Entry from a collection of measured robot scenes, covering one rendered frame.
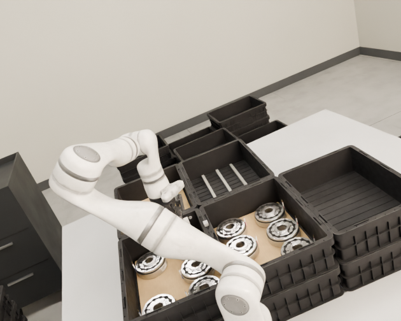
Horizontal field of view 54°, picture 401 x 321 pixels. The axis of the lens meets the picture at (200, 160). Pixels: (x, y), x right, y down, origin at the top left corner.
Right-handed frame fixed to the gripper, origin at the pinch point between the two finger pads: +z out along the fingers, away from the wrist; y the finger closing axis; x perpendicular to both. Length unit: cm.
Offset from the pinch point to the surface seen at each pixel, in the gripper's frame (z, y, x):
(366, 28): 62, -434, -68
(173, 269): 12.8, 6.0, -1.3
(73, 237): 26, -4, -81
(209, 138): 40, -126, -86
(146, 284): 12.9, 14.5, -6.2
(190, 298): 2.7, 20.1, 20.9
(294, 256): 3.2, -2.1, 39.9
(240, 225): 9.9, -16.6, 12.7
